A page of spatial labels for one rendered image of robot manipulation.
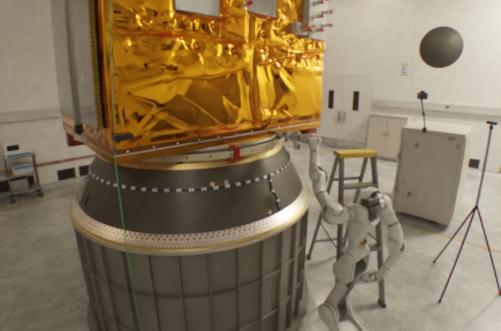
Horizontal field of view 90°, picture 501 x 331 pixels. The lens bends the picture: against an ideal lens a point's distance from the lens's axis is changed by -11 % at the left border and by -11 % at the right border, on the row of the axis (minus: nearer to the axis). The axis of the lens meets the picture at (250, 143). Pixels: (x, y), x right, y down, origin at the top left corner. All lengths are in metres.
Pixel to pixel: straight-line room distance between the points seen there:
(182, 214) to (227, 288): 0.62
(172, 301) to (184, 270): 0.27
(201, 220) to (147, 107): 0.79
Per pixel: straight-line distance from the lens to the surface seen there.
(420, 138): 4.86
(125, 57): 1.59
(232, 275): 2.08
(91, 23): 1.66
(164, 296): 2.15
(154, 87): 1.61
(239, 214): 1.94
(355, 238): 1.91
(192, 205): 1.89
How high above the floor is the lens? 2.17
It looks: 12 degrees down
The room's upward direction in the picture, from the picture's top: straight up
